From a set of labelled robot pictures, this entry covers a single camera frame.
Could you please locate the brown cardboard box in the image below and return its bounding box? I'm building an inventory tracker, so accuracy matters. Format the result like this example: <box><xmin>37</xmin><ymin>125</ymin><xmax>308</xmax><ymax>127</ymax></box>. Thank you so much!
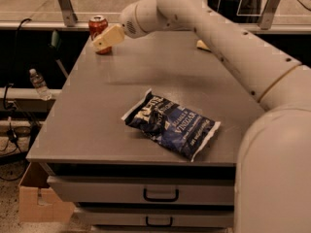
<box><xmin>18</xmin><ymin>163</ymin><xmax>74</xmax><ymax>222</ymax></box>

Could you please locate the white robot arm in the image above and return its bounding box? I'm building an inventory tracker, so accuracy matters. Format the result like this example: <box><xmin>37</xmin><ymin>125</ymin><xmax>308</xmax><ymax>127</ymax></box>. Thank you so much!
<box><xmin>93</xmin><ymin>0</ymin><xmax>311</xmax><ymax>233</ymax></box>

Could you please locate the clear plastic water bottle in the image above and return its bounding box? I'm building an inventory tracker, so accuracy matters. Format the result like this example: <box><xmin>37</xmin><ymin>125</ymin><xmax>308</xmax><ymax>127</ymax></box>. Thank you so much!
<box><xmin>29</xmin><ymin>69</ymin><xmax>52</xmax><ymax>101</ymax></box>

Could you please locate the metal bracket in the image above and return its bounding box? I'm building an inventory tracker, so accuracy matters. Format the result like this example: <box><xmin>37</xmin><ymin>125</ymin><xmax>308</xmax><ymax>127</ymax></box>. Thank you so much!
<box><xmin>57</xmin><ymin>0</ymin><xmax>78</xmax><ymax>27</ymax></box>
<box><xmin>258</xmin><ymin>0</ymin><xmax>281</xmax><ymax>30</ymax></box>

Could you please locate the red coke can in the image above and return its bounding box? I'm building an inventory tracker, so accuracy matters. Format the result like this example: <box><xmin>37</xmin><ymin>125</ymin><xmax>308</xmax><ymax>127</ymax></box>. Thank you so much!
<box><xmin>88</xmin><ymin>16</ymin><xmax>112</xmax><ymax>55</ymax></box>

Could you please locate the grey cabinet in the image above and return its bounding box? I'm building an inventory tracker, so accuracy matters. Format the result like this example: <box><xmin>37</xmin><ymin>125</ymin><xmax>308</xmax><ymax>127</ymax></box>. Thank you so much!
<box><xmin>28</xmin><ymin>31</ymin><xmax>262</xmax><ymax>233</ymax></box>

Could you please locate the left metal bracket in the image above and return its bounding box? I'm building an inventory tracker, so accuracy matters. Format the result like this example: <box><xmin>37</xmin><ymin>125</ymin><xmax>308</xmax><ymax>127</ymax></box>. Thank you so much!
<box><xmin>57</xmin><ymin>0</ymin><xmax>78</xmax><ymax>27</ymax></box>

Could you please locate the black cable on left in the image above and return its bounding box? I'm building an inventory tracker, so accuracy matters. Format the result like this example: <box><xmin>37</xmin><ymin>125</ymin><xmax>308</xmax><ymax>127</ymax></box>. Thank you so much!
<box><xmin>0</xmin><ymin>17</ymin><xmax>37</xmax><ymax>183</ymax></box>

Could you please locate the grey drawer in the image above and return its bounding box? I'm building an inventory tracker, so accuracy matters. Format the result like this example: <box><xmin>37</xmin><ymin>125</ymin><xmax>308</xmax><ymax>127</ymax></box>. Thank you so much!
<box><xmin>75</xmin><ymin>208</ymin><xmax>233</xmax><ymax>228</ymax></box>
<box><xmin>48</xmin><ymin>176</ymin><xmax>234</xmax><ymax>206</ymax></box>

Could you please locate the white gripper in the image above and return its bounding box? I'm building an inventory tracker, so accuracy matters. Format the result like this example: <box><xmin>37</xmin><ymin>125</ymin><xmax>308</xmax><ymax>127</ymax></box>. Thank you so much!
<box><xmin>92</xmin><ymin>0</ymin><xmax>162</xmax><ymax>50</ymax></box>

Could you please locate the grey top drawer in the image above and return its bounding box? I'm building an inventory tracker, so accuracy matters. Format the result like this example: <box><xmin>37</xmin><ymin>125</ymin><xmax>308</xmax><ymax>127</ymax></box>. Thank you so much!
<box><xmin>48</xmin><ymin>176</ymin><xmax>234</xmax><ymax>206</ymax></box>

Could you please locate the yellow sponge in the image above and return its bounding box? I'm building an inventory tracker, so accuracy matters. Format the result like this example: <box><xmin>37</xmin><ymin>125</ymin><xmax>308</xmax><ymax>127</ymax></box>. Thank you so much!
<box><xmin>196</xmin><ymin>40</ymin><xmax>211</xmax><ymax>51</ymax></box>

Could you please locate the blue chip bag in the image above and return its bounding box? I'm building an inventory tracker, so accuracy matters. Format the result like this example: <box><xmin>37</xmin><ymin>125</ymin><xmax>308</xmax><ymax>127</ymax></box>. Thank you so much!
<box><xmin>121</xmin><ymin>89</ymin><xmax>221</xmax><ymax>161</ymax></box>

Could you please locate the right metal bracket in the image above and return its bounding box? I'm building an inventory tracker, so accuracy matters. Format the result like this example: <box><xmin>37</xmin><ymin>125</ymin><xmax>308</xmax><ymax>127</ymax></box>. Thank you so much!
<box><xmin>258</xmin><ymin>0</ymin><xmax>281</xmax><ymax>30</ymax></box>

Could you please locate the green handled tool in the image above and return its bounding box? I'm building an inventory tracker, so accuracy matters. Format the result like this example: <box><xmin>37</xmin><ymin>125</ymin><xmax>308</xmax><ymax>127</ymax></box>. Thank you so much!
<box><xmin>49</xmin><ymin>30</ymin><xmax>68</xmax><ymax>78</ymax></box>

